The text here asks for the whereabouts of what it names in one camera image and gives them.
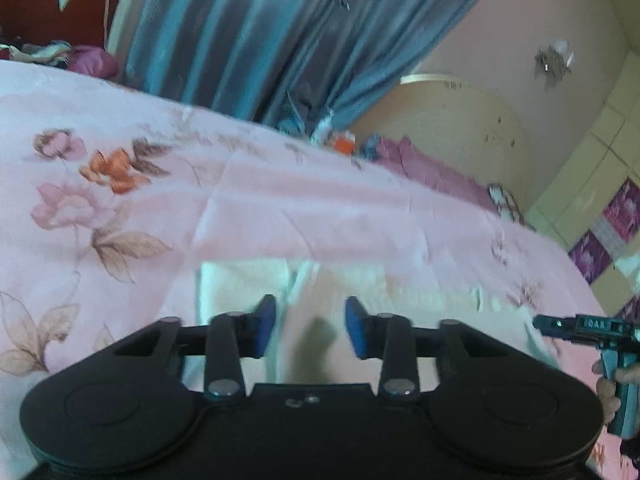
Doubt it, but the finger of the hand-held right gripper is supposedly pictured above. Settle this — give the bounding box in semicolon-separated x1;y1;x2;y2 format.
532;313;580;340

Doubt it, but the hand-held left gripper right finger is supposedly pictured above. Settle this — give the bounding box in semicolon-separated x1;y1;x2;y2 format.
344;295;502;403

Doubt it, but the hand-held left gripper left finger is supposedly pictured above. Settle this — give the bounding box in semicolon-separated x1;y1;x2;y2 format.
114;294;279;404

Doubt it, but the white knit sweater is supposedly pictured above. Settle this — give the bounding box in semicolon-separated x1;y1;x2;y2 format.
196;259;558;392

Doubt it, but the pile of clothes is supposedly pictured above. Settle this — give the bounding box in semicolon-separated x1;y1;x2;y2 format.
0;39;121;80

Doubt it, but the person's right hand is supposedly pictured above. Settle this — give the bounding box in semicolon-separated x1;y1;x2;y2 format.
591;359;640;427

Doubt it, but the pink floral bed sheet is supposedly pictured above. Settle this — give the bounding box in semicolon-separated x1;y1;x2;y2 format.
0;59;628;480

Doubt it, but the patterned pillow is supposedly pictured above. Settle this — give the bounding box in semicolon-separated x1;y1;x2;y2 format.
487;183;527;227

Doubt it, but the cream wardrobe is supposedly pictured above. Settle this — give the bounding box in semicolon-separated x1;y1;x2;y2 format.
524;50;640;343

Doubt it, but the purple cloth bundle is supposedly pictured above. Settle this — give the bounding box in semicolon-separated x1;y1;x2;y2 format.
374;135;501;217

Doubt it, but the orange packet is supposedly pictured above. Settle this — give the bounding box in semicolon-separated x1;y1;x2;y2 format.
333;132;358;157

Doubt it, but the cream round headboard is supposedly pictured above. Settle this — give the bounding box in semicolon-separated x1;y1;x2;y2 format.
349;73;537;212

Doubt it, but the blue curtain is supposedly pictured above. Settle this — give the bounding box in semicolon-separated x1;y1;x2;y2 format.
124;0;517;137

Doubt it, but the wall lamp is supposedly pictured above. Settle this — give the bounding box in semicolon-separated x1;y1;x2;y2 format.
533;39;576;82

